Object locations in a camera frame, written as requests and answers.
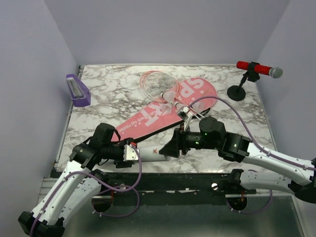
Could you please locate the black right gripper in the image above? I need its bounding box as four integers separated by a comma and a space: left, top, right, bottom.
158, 122, 219, 157

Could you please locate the white shuttlecock tube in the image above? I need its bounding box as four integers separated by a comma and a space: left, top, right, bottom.
138, 145, 171, 162

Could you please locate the white shuttlecock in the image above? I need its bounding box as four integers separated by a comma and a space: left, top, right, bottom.
162, 103, 174, 115
161, 91, 176, 103
189, 101, 204, 113
175, 102, 190, 113

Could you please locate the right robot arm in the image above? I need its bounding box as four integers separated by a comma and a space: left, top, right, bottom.
159, 116, 316, 203

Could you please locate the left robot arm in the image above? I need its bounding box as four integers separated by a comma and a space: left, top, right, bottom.
18, 123, 142, 237

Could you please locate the pink racket bag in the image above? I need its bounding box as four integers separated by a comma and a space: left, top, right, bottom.
116, 78, 217, 140

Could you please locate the purple wedge device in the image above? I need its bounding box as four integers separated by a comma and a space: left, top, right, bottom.
66, 74, 91, 108

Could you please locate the red microphone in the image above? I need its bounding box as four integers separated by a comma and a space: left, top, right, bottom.
236, 61, 283, 79

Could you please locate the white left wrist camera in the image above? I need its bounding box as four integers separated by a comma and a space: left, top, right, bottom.
123, 145, 139, 161

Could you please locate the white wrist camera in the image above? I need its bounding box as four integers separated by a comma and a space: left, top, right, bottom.
178, 107, 194, 130
123, 145, 139, 161

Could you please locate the black base frame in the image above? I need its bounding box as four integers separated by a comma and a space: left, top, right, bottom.
49, 170, 257, 208

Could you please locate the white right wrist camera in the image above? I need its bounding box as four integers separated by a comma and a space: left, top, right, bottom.
178, 107, 194, 130

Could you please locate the aluminium rail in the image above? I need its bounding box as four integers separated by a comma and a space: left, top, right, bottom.
39, 178, 58, 199

